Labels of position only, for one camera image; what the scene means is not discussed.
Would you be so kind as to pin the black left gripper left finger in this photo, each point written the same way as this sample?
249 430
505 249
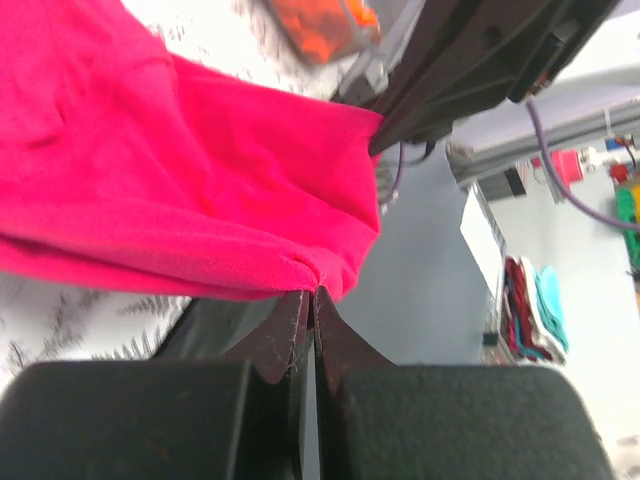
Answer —
223 398

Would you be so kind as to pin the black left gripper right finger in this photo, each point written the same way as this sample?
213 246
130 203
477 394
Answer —
378 420

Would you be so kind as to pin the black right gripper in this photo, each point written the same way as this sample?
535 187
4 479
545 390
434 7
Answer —
466 57

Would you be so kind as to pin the pink t-shirt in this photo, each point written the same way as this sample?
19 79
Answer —
175 175

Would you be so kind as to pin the background colourful cloth stack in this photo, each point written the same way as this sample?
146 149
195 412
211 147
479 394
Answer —
533 332

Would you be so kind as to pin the orange t-shirt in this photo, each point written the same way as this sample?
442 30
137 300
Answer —
325 31

